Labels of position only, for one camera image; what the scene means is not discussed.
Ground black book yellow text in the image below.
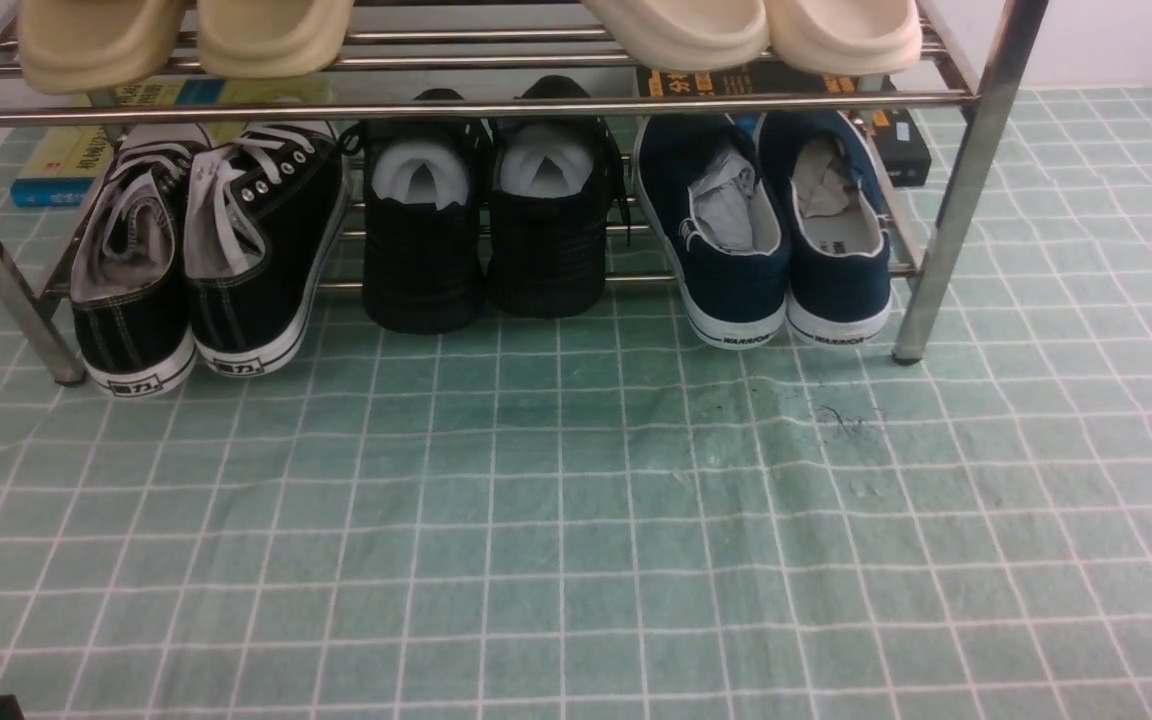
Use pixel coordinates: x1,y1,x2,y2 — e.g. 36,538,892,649
635,61,932,188

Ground black plaid shoe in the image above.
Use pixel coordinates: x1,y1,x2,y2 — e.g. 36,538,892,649
340,118,495,336
486,115,627,319

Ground left black plaid shoe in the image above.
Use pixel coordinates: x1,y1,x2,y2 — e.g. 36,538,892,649
340,118,495,336

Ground right black plaid shoe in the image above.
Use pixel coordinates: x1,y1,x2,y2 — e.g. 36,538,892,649
486,115,627,319

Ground olive green slipper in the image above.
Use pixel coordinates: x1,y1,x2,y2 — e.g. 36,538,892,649
15,1,191,94
196,0,355,79

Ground silver metal shoe rack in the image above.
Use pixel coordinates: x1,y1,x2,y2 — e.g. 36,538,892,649
0,1,1048,387

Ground navy slip-on shoe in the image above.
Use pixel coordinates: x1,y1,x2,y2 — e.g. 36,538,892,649
755,111,892,347
631,114,791,351

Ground right olive green slipper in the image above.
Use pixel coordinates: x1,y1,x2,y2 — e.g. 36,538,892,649
196,0,355,79

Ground left cream slipper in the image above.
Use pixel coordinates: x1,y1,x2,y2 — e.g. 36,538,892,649
582,1,771,73

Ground blue and yellow book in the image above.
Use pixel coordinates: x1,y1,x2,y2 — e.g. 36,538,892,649
10,76,333,209

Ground right black canvas sneaker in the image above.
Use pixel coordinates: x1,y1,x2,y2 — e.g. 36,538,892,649
183,120,349,379

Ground cream slipper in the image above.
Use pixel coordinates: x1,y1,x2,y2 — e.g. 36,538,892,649
764,1,923,76
582,1,771,73

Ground left olive green slipper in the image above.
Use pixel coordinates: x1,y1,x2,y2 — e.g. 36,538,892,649
15,1,191,94

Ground green checkered tablecloth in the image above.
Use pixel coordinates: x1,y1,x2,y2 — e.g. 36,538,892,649
0,88,1152,719

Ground black canvas sneaker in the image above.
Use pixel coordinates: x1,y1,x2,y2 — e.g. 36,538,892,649
69,124,212,397
183,120,349,379

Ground right cream slipper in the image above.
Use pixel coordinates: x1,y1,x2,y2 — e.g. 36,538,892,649
764,1,923,76

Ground left black canvas sneaker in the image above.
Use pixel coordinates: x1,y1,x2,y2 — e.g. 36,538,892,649
69,124,212,397

